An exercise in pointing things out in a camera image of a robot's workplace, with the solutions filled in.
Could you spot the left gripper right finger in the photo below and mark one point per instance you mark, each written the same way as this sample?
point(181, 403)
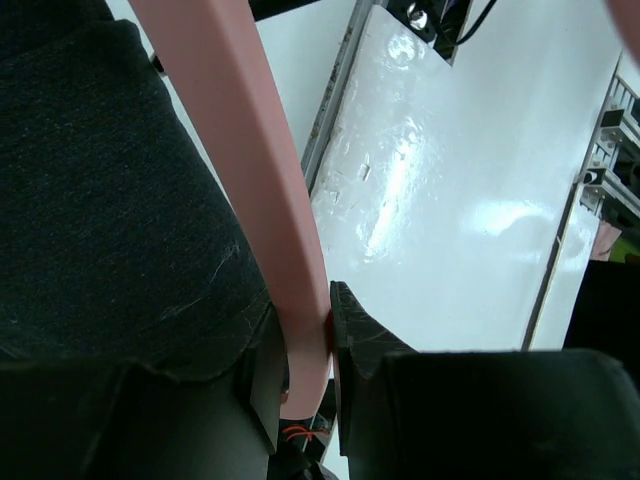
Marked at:
point(404, 414)

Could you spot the black trousers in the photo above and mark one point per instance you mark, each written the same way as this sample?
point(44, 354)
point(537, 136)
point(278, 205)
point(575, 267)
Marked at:
point(116, 240)

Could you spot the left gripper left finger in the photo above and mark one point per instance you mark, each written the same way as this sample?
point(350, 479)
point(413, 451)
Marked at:
point(211, 414)

